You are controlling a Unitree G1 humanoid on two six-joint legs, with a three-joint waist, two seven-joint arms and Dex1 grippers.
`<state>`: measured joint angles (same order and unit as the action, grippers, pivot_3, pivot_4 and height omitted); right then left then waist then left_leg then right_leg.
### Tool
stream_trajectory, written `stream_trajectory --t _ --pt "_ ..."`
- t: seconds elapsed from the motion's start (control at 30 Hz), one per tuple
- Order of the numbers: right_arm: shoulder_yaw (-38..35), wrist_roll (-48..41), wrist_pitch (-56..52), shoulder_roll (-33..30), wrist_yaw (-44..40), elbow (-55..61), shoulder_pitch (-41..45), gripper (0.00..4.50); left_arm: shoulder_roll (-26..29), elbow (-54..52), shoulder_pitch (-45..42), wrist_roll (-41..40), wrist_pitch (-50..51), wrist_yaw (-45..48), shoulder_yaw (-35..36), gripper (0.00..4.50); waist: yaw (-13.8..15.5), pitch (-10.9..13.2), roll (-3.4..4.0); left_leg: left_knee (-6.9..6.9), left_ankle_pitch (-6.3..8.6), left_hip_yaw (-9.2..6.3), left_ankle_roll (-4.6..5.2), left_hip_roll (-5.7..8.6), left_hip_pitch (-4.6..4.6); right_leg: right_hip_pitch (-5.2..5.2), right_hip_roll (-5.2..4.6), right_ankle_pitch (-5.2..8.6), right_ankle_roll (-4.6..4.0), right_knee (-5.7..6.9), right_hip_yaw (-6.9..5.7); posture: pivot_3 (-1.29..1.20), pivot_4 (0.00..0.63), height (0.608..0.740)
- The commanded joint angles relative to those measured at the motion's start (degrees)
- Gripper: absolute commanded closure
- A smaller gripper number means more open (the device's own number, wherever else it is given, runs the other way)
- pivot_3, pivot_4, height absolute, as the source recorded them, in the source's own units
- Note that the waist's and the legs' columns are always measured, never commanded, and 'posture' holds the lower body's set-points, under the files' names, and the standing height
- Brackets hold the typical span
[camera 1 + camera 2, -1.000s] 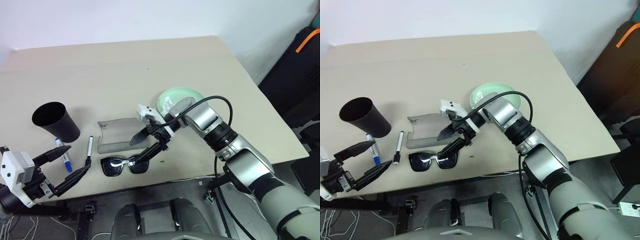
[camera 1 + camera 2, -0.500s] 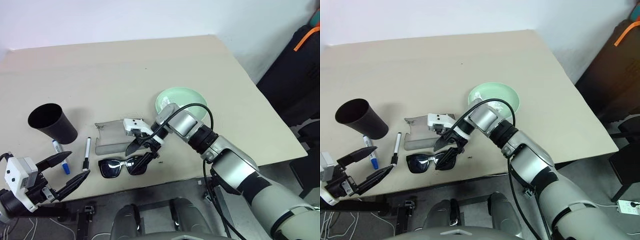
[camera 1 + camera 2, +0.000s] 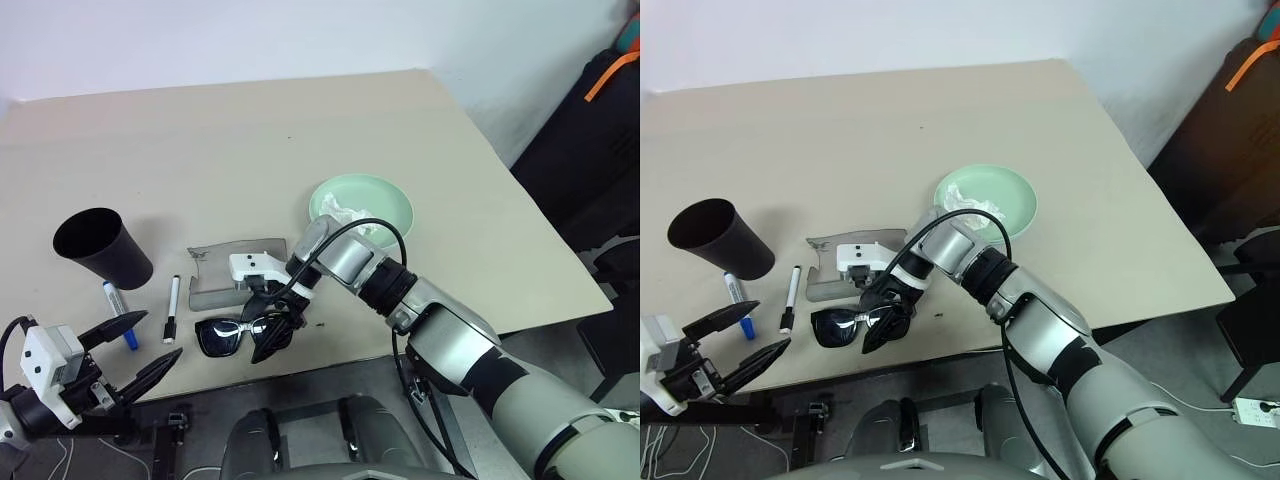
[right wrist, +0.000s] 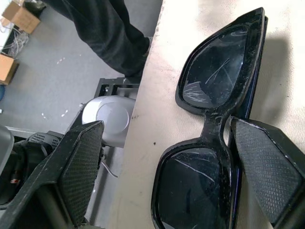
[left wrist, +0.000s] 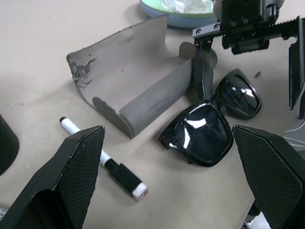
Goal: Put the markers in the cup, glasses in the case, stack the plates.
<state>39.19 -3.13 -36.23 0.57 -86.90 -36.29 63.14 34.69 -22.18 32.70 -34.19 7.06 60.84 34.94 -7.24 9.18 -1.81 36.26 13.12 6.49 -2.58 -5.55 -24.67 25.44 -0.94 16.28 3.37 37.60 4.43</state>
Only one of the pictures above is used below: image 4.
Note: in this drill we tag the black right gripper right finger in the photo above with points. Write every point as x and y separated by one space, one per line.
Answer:
267 171

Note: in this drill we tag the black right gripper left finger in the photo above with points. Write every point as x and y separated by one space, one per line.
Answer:
71 164

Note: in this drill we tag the black sunglasses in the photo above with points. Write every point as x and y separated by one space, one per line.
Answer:
214 112

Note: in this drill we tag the silver robot body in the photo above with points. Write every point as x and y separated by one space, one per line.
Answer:
107 119

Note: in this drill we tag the brown cardboard box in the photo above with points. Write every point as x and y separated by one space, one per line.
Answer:
7 69
21 17

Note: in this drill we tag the person's dark trouser leg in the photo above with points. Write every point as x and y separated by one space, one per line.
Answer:
104 31

